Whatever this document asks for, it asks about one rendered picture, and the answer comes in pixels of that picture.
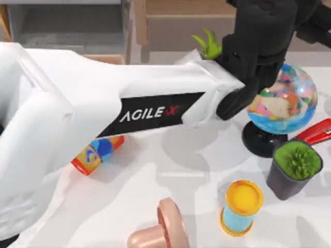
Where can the red yellow blue bottle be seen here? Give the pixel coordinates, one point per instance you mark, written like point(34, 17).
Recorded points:
point(95, 155)

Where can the pale wooden open shelf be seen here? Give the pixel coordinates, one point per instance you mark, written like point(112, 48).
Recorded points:
point(186, 28)

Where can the colourful globe on black stand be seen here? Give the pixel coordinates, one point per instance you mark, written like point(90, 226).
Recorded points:
point(289, 103)

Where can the black pot with green plant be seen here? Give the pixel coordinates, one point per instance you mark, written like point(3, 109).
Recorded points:
point(294, 165)

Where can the red stapler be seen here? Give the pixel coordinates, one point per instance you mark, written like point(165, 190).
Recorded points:
point(316, 134)

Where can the green leafy plant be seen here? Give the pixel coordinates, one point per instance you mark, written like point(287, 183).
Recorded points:
point(209, 45)

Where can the yellow and blue can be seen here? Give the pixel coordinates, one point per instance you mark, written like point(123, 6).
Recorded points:
point(241, 206)

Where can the wooden cupboard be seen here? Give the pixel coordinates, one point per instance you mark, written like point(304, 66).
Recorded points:
point(4, 20)

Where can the grey cabinet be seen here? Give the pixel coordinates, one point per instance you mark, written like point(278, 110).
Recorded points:
point(72, 20)

